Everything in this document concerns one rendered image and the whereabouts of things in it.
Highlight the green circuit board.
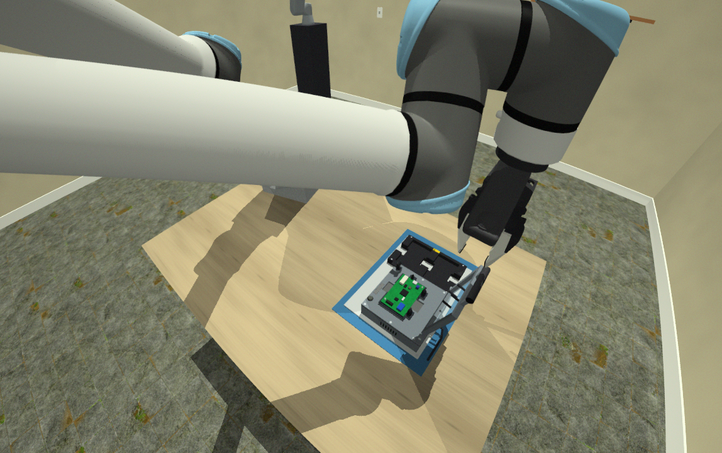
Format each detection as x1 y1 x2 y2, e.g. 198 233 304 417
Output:
381 274 425 317

